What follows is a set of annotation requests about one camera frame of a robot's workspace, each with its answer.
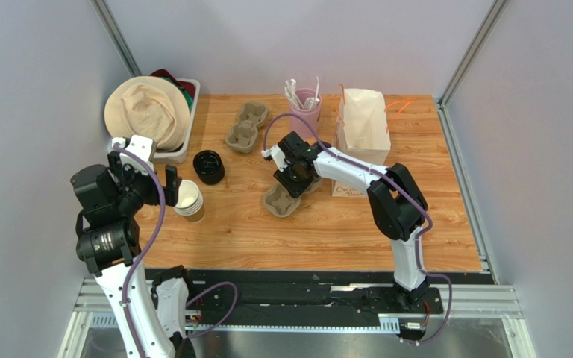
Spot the stack of brown paper cups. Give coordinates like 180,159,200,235
174,192,205,223

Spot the stack of black lids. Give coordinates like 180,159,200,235
192,150,225,185

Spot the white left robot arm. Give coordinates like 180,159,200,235
70,145,196,357

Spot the aluminium frame post right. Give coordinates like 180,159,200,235
437,0,508,107

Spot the white paper takeout bag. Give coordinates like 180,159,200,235
331,84,415,198

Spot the wrapped white straw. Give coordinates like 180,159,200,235
313,76,320,102
302,97,319,110
284,78,302,109

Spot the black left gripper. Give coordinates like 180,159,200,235
107,151,180,214

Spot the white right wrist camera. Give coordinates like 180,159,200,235
261,145,288,172

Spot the dark red cloth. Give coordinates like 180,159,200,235
150,69,197,93

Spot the pink straw holder cup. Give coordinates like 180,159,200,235
289,88,322,140

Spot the aluminium frame post left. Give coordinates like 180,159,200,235
90,0,142,77

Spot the aluminium frame post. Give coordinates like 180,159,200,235
437,0,508,107
90,0,142,77

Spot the green cloth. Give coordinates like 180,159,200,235
163,77,195,110

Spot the brown paper cup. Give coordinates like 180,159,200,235
175,180,203,210

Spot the white plastic basket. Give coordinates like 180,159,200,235
106,78,201,165

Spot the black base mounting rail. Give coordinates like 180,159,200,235
145,266,453,328

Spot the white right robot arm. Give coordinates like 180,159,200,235
261,132,432,311

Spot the beige bucket hat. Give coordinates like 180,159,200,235
104,75,192,152

